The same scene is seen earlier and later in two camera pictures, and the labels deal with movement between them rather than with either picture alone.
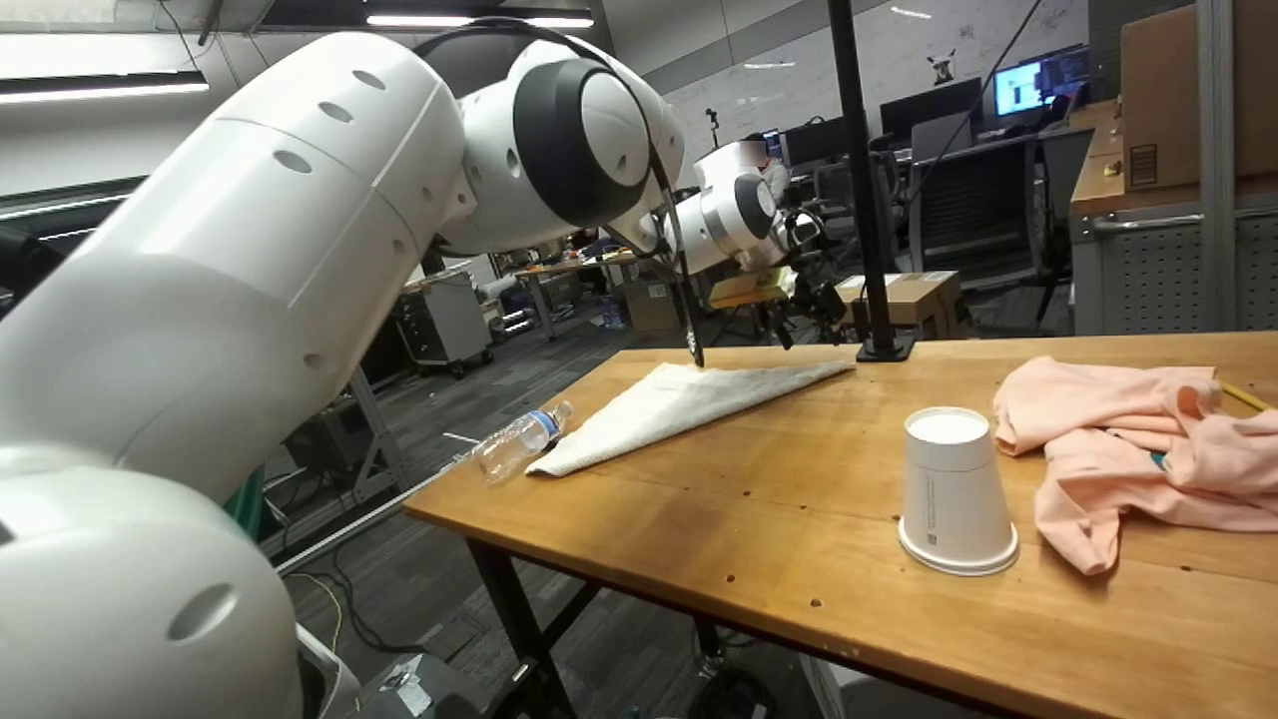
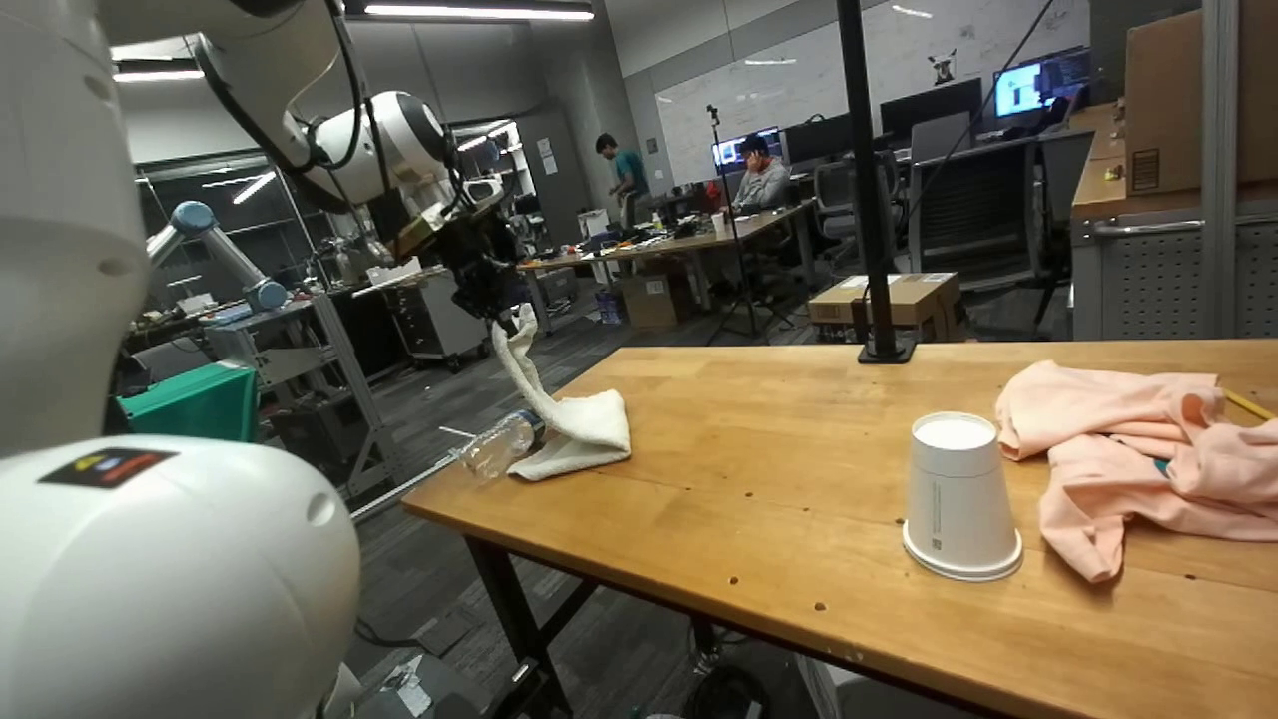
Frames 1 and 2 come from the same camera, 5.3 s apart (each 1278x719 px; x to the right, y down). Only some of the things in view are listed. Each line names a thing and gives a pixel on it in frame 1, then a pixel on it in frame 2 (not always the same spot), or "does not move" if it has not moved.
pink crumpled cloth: x=1134 y=443 does not move
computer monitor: x=1037 y=86 does not move
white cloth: x=682 y=395 → x=584 y=430
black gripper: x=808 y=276 → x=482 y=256
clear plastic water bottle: x=520 y=439 does not move
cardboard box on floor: x=917 y=300 does not move
